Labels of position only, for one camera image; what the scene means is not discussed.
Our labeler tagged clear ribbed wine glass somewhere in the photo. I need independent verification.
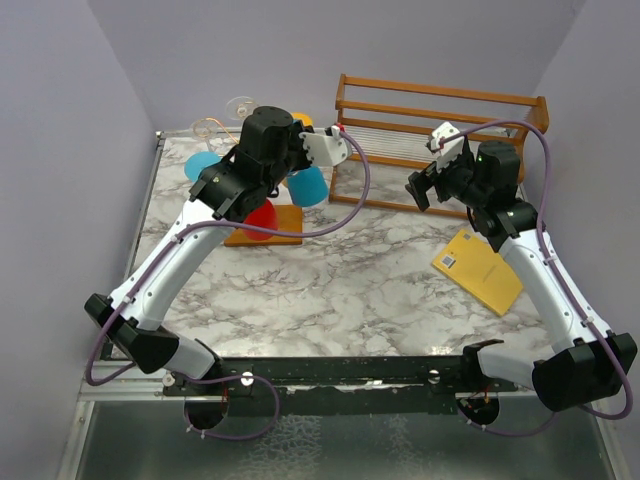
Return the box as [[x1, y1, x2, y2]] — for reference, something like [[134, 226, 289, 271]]
[[191, 117, 219, 152]]

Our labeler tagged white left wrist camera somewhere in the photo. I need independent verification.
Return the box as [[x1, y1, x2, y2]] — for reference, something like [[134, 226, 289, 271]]
[[299, 125, 352, 167]]

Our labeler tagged yellow plastic goblet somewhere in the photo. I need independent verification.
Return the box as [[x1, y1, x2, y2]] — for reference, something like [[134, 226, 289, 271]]
[[291, 112, 314, 127]]

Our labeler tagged gold wire glass rack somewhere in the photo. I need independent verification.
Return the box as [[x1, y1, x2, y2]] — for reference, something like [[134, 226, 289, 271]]
[[199, 117, 239, 144]]

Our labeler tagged red plastic goblet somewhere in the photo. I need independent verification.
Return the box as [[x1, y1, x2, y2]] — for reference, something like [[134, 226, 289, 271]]
[[243, 199, 278, 241]]

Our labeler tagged wooden base of glass rack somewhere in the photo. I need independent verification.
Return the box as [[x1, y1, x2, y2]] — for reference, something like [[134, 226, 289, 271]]
[[224, 205, 303, 247]]

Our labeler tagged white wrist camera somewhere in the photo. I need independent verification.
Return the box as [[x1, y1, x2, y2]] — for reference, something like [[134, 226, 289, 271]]
[[299, 125, 352, 167], [426, 122, 465, 172]]

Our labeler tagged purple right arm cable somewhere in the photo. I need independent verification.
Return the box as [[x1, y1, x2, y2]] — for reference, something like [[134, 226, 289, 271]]
[[439, 118, 633, 437]]

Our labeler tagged blue plastic goblet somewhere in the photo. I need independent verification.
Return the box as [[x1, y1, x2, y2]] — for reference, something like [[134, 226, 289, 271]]
[[287, 166, 329, 208], [184, 151, 221, 183]]

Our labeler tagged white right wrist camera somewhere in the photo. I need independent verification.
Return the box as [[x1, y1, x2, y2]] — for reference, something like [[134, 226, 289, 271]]
[[426, 122, 465, 172]]

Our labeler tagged yellow book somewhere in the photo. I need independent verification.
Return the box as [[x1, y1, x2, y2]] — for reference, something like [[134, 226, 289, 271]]
[[431, 229, 523, 316]]

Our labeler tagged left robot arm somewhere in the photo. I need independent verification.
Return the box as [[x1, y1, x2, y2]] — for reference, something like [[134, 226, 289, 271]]
[[84, 106, 319, 395]]

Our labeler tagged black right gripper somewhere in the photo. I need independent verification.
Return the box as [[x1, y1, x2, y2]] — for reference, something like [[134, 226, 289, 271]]
[[407, 146, 488, 210]]

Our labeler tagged wooden shelf rack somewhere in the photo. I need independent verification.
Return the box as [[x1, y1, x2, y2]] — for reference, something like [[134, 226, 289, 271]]
[[335, 73, 550, 213]]

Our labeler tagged black mounting rail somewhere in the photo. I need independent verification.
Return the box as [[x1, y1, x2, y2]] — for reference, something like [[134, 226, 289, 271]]
[[163, 355, 516, 416]]

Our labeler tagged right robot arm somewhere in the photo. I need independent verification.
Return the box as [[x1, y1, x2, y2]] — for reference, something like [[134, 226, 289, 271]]
[[405, 137, 638, 417]]

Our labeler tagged clear smooth wine glass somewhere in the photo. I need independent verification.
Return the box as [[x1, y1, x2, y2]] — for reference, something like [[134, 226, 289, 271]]
[[225, 96, 259, 120]]

